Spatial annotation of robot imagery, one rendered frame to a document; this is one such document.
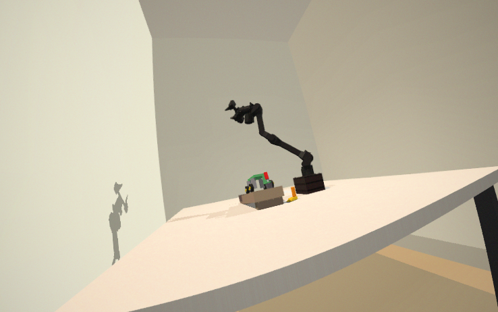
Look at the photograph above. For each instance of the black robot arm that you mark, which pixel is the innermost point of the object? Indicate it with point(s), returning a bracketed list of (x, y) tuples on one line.
[(256, 110)]

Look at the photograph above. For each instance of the yellow chock with orange handle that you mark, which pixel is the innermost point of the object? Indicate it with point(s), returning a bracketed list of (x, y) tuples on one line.
[(294, 197)]

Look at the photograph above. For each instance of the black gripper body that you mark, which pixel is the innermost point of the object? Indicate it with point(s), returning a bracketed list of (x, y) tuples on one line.
[(232, 105)]

